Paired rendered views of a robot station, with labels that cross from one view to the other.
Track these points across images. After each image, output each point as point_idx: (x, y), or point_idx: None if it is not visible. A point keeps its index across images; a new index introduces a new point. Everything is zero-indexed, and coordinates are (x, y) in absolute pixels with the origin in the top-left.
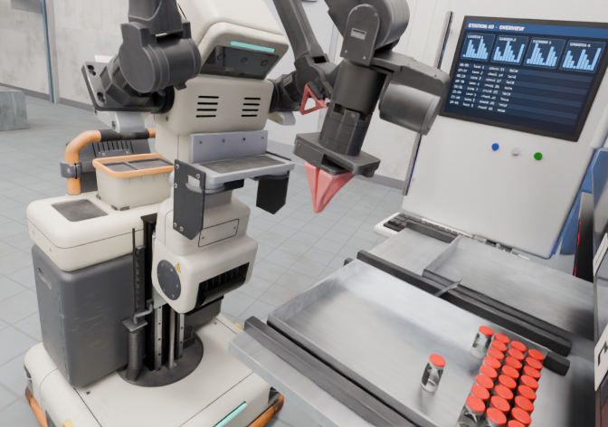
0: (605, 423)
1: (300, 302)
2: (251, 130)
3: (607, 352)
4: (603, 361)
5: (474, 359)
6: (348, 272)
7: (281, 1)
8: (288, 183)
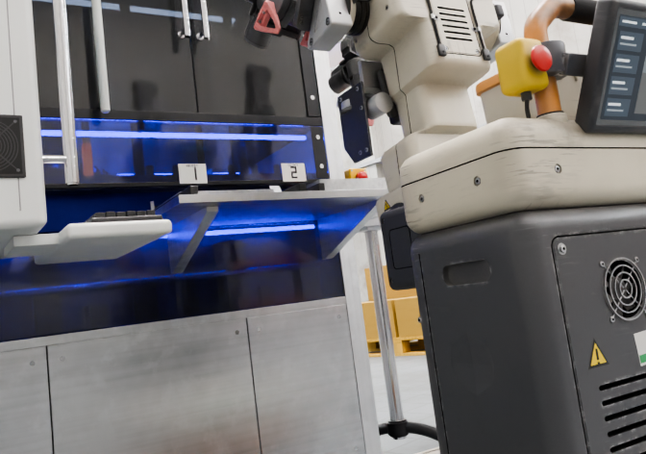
0: (324, 175)
1: (376, 184)
2: (379, 62)
3: (298, 170)
4: (299, 174)
5: None
6: (329, 187)
7: None
8: (341, 123)
